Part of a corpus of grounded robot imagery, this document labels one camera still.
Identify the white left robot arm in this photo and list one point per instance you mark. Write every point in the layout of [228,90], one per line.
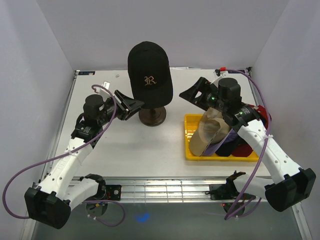
[52,201]

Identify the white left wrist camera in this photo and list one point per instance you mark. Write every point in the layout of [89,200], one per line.
[103,89]

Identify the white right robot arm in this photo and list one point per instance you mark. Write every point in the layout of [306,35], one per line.
[289,183]

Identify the aluminium front rail frame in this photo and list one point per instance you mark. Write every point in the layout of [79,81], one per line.
[150,163]

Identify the beige R baseball cap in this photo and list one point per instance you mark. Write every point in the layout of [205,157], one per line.
[211,129]

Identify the black R baseball cap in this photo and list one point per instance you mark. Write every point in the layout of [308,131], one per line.
[149,74]

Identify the purple LA baseball cap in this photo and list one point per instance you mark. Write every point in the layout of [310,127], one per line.
[213,147]

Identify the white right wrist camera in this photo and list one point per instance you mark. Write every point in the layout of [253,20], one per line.
[220,72]

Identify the black cap in tray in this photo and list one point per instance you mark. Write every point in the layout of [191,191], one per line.
[226,149]

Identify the red baseball cap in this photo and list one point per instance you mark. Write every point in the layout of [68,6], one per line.
[262,115]

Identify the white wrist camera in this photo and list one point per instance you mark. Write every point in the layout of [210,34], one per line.
[220,72]
[103,89]

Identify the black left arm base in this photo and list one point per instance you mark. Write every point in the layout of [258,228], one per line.
[112,192]

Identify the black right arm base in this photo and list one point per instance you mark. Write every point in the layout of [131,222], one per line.
[220,192]

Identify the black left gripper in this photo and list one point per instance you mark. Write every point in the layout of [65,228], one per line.
[127,104]

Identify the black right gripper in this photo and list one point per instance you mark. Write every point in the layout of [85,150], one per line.
[202,86]

